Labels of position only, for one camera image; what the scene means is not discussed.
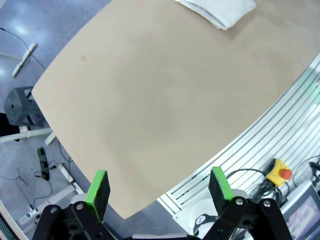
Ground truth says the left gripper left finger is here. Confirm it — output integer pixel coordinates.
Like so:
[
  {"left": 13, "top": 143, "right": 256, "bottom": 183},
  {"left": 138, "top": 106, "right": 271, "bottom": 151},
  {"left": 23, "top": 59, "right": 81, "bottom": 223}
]
[{"left": 31, "top": 169, "right": 118, "bottom": 240}]

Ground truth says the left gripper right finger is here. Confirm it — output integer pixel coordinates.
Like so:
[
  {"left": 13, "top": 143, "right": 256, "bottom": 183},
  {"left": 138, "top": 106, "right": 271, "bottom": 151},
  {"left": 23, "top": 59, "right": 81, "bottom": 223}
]
[{"left": 203, "top": 166, "right": 293, "bottom": 240}]

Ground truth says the light grey towel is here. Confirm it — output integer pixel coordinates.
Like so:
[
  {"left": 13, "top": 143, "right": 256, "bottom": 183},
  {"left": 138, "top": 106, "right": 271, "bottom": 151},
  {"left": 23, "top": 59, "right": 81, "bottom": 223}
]
[{"left": 174, "top": 0, "right": 257, "bottom": 31}]

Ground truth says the yellow emergency stop button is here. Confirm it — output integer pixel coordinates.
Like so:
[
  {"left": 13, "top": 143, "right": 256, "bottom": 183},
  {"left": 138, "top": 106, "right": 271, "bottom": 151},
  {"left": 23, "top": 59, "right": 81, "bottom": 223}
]
[{"left": 265, "top": 158, "right": 293, "bottom": 187}]

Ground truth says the black power strip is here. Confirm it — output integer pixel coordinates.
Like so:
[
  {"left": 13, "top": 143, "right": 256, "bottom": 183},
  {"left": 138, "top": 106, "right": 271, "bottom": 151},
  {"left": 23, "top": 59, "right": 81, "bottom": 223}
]
[{"left": 36, "top": 147, "right": 51, "bottom": 180}]

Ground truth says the white power strip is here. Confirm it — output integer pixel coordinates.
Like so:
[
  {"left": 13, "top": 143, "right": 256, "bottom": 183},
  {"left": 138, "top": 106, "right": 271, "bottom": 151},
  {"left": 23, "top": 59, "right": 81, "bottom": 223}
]
[{"left": 18, "top": 207, "right": 41, "bottom": 225}]

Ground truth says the grey monitor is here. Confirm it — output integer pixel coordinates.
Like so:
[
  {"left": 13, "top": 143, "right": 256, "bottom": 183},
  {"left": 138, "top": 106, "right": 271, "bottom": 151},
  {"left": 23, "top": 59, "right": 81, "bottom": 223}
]
[{"left": 282, "top": 184, "right": 320, "bottom": 240}]

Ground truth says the white table leg with foot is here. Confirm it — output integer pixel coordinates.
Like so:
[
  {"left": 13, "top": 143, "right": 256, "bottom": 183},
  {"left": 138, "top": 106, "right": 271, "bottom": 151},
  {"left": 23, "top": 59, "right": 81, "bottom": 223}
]
[{"left": 0, "top": 126, "right": 57, "bottom": 146}]

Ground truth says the dark grey plastic stool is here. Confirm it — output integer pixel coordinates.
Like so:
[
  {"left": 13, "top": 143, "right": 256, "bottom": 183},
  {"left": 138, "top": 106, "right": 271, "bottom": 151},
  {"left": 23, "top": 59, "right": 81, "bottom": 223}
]
[{"left": 3, "top": 86, "right": 47, "bottom": 127}]

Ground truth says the white table base frame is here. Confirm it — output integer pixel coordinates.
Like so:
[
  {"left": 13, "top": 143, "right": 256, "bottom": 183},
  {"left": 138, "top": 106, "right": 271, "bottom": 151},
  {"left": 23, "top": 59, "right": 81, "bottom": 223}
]
[{"left": 17, "top": 162, "right": 86, "bottom": 226}]

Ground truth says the black cable bundle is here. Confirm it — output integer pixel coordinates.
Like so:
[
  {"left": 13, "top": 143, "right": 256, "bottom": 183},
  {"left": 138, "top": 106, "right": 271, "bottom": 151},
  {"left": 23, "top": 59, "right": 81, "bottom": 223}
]
[{"left": 226, "top": 168, "right": 292, "bottom": 202}]

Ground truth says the aluminium profile frame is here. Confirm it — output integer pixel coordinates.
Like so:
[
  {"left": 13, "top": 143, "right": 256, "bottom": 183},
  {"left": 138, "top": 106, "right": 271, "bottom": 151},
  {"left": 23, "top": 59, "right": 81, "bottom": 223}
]
[{"left": 156, "top": 53, "right": 320, "bottom": 223}]

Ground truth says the thin black floor cable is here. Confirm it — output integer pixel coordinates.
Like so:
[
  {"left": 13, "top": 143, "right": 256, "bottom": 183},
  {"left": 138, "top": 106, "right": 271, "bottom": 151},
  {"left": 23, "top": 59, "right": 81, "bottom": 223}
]
[{"left": 0, "top": 27, "right": 47, "bottom": 70}]

